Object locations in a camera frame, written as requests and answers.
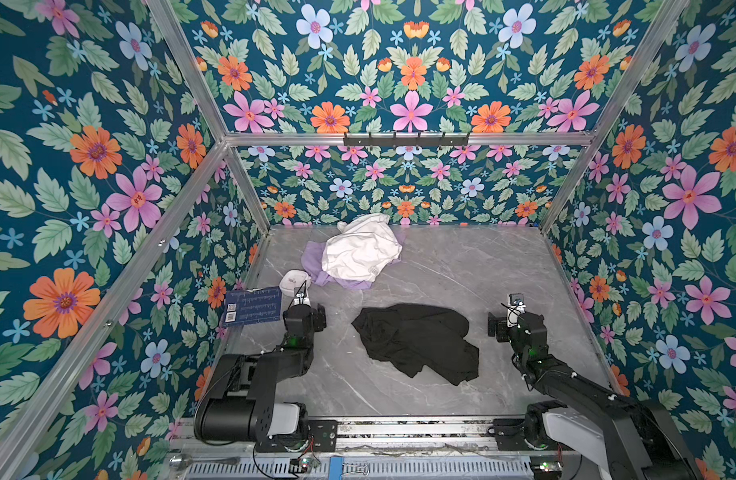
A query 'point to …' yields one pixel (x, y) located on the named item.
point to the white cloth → (364, 248)
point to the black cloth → (417, 337)
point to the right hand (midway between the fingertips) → (507, 310)
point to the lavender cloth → (400, 236)
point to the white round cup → (295, 281)
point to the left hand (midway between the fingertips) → (309, 298)
